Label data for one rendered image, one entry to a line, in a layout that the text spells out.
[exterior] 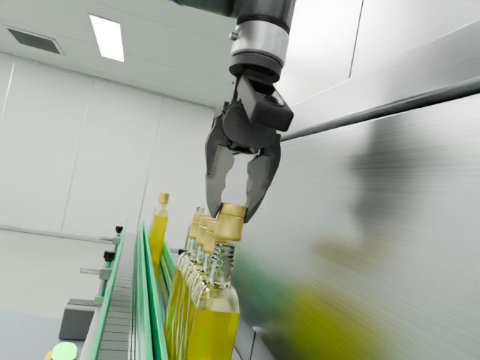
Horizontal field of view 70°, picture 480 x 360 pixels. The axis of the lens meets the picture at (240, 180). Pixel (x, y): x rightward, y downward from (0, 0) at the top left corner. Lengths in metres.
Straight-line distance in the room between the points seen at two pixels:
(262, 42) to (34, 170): 6.12
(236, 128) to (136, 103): 5.99
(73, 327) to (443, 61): 0.99
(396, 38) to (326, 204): 0.23
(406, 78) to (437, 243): 0.18
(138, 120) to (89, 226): 1.99
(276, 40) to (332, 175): 0.19
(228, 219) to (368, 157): 0.18
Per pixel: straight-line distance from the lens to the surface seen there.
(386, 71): 0.45
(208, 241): 0.49
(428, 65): 0.40
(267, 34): 0.47
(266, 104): 0.37
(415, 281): 0.34
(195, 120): 6.44
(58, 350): 0.81
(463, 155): 0.33
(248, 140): 0.44
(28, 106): 6.59
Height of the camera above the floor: 1.20
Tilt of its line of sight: 3 degrees up
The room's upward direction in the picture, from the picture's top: 11 degrees clockwise
